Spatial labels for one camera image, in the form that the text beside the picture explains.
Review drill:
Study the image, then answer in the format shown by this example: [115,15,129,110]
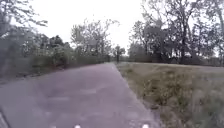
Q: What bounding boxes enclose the group of tall trees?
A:
[126,0,224,67]

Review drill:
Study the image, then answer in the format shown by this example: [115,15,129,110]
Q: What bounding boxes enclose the grey asphalt path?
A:
[0,62,161,128]

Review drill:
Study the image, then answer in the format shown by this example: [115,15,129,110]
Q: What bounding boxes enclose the grass verge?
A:
[115,61,224,128]

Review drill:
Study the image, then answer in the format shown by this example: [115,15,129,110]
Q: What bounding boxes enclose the row of trees and bushes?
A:
[0,0,121,79]

